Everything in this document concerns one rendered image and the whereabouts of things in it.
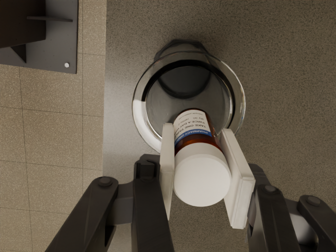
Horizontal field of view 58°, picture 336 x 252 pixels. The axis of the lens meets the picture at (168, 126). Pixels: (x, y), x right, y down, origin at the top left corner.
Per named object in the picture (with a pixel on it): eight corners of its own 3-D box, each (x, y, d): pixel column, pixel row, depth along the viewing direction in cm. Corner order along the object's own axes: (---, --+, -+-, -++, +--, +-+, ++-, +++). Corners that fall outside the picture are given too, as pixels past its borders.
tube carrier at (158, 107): (221, 39, 47) (255, 57, 27) (212, 105, 51) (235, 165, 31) (152, 32, 47) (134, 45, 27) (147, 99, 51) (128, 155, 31)
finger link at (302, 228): (261, 213, 13) (330, 220, 13) (239, 161, 18) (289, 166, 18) (255, 241, 14) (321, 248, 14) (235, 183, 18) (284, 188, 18)
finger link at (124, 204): (154, 232, 14) (87, 226, 14) (159, 176, 18) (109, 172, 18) (156, 204, 13) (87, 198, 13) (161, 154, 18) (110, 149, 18)
